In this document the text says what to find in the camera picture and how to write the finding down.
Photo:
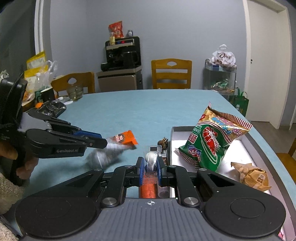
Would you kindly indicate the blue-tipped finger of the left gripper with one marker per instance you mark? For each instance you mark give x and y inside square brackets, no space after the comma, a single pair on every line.
[92,135]

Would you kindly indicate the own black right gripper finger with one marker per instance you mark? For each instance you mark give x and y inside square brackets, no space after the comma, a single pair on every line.
[185,192]

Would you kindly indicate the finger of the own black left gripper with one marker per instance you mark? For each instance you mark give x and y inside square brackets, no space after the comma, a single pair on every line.
[120,180]

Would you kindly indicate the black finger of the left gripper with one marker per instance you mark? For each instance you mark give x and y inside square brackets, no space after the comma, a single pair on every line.
[99,143]

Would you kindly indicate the clear newspaper print snack bag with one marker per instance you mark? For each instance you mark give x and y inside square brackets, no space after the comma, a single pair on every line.
[104,158]

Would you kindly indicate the orange stick snack pack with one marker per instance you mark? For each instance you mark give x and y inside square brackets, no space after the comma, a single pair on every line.
[148,189]

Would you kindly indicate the small clear candy packet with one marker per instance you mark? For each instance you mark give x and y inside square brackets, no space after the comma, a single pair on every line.
[150,169]

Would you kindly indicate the orange snack wrapper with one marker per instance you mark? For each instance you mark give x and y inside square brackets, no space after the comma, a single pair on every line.
[125,140]

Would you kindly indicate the green red chip bag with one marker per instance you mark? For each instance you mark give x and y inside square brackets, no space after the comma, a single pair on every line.
[211,137]

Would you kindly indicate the brown paper snack bag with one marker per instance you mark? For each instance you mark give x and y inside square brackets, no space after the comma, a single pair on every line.
[252,176]

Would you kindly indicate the fuzzy beige sleeve forearm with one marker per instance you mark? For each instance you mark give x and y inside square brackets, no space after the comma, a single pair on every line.
[9,195]

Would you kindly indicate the person's left hand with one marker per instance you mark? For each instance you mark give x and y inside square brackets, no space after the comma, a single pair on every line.
[24,172]

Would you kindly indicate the brown chocolate bar tube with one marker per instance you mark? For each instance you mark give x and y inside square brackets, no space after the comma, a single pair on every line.
[163,192]

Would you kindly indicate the glass jar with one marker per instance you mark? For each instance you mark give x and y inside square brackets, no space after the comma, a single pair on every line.
[75,92]

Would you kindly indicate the black mug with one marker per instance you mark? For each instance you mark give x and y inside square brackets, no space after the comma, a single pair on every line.
[47,95]

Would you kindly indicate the wooden chair left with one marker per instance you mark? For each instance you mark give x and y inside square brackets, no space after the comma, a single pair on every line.
[85,80]

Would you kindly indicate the wooden chair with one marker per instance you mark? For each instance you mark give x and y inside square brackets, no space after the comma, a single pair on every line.
[85,80]
[171,73]
[288,161]

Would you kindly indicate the yellow snack bags pile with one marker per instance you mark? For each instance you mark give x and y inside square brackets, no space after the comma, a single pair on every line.
[39,68]

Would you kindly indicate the black water dispenser machine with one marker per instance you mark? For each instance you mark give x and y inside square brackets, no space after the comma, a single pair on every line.
[123,67]

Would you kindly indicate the grey tray box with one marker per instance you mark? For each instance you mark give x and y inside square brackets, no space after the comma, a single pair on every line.
[243,150]

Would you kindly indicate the green shopping bag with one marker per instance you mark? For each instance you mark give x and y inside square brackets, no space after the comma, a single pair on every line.
[240,101]

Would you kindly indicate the red snack bag on machine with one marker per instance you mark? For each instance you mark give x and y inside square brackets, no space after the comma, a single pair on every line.
[116,29]

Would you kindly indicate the wooden chair far middle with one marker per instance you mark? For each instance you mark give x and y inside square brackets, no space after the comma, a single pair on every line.
[171,73]

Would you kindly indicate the wooden chair right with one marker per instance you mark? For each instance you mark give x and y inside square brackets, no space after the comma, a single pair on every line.
[288,161]

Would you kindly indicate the white Dove plastic bag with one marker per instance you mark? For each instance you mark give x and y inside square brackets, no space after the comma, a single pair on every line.
[224,58]

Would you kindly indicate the white door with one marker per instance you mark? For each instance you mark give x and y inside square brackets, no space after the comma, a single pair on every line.
[269,60]

